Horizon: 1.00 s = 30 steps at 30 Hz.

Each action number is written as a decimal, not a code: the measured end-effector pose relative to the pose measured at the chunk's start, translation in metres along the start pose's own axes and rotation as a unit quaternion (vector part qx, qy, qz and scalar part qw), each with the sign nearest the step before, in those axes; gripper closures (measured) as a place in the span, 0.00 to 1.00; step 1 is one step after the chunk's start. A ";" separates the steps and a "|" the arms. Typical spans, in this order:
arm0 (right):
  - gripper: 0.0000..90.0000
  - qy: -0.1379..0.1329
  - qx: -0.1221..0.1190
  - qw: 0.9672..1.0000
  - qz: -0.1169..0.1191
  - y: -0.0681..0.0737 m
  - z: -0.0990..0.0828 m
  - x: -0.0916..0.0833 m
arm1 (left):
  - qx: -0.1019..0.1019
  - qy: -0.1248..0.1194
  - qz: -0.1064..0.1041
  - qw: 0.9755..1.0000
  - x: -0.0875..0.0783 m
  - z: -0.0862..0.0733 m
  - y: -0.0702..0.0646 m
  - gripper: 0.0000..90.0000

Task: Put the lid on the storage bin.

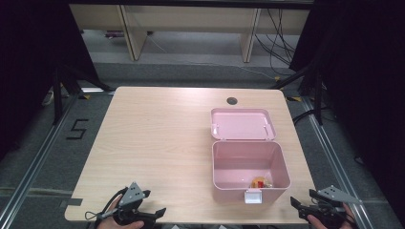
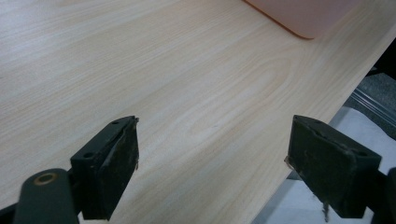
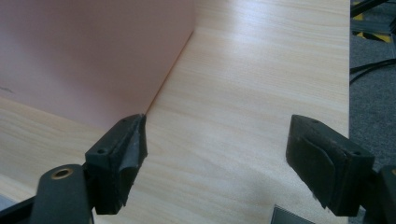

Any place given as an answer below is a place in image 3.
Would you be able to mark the dark flat card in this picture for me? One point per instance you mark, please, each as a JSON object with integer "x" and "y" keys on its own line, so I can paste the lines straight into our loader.
{"x": 288, "y": 216}

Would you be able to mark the pink paper sheet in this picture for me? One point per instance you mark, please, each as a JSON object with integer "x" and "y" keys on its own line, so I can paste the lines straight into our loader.
{"x": 87, "y": 59}

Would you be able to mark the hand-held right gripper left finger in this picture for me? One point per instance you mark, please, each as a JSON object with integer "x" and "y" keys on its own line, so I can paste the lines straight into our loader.
{"x": 113, "y": 165}

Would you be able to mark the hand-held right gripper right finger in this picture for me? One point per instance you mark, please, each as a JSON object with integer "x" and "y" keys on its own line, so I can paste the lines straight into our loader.
{"x": 323, "y": 161}

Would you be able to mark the black and yellow striped bar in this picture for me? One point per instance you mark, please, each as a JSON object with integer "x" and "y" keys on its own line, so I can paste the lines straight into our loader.
{"x": 372, "y": 31}

